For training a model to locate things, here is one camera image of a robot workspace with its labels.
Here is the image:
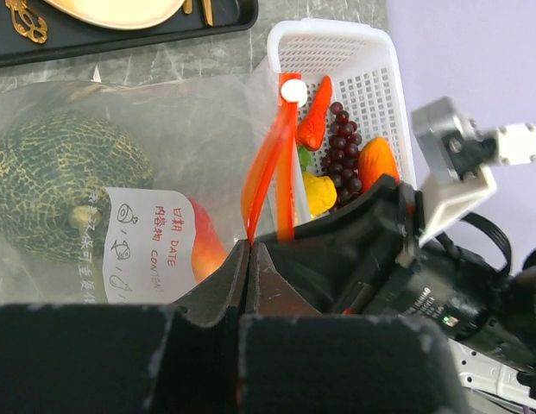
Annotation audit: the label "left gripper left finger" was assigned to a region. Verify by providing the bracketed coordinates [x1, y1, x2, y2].
[0, 242, 249, 413]

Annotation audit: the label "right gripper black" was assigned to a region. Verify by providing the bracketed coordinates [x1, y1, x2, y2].
[256, 175, 423, 313]

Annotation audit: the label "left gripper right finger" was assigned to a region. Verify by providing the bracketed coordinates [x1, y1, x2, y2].
[236, 244, 470, 413]

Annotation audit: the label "red yellow apple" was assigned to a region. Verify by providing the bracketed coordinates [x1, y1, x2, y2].
[190, 199, 226, 284]

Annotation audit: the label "clear zip bag orange zipper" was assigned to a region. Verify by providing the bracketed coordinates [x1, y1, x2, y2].
[0, 72, 306, 306]

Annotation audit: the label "green netted melon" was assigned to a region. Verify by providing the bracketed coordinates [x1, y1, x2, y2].
[0, 111, 154, 263]

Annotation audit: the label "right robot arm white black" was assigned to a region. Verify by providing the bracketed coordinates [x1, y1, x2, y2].
[257, 176, 536, 410]

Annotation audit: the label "yellow pear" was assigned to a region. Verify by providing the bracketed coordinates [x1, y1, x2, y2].
[302, 172, 337, 218]

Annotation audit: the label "dark purple grapes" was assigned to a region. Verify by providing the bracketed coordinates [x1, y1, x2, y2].
[321, 102, 363, 212]

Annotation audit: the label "orange carrot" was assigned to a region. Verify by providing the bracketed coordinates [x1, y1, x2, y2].
[296, 75, 332, 151]

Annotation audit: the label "white plastic basket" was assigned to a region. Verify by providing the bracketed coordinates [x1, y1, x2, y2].
[254, 19, 416, 224]

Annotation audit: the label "gold knife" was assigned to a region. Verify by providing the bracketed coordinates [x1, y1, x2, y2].
[201, 0, 213, 27]

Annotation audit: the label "gold spoon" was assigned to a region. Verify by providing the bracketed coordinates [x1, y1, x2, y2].
[182, 0, 192, 15]

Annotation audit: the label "black serving tray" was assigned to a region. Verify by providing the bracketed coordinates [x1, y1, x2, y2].
[0, 1, 258, 67]

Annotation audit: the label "cream orange plate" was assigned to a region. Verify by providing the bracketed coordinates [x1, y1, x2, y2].
[46, 0, 183, 30]

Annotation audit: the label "gold fork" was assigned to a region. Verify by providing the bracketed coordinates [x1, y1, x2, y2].
[4, 0, 48, 44]

